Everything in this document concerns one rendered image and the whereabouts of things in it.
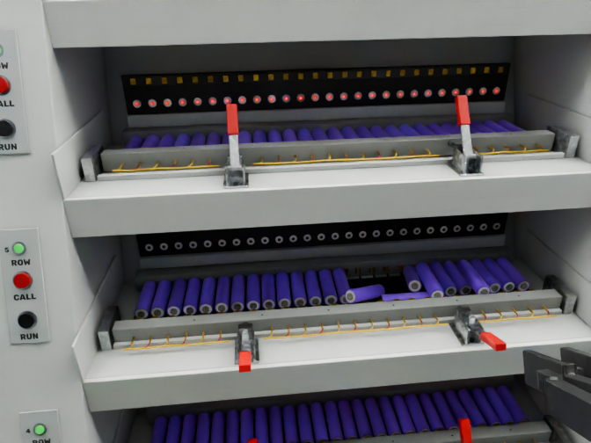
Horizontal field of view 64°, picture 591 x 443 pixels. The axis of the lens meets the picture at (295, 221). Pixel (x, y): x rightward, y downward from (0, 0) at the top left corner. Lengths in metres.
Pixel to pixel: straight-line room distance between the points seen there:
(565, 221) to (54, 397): 0.66
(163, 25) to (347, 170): 0.25
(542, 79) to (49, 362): 0.72
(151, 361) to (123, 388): 0.04
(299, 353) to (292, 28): 0.36
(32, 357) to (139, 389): 0.12
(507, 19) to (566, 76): 0.14
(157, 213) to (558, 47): 0.55
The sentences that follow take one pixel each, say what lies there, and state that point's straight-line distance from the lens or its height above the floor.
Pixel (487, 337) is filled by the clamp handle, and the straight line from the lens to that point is 0.56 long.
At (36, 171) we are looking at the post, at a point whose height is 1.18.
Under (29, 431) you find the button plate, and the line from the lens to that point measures 0.63.
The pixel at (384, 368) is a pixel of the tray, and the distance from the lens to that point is 0.58.
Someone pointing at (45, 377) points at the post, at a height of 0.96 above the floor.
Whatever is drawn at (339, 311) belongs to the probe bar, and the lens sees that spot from 0.59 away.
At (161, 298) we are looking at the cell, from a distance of 0.65.
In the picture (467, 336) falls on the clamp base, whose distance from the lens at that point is 0.60.
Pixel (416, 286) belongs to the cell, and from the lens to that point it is 0.65.
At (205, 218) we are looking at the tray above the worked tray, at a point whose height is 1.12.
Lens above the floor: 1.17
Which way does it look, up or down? 6 degrees down
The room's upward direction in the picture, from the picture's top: 3 degrees counter-clockwise
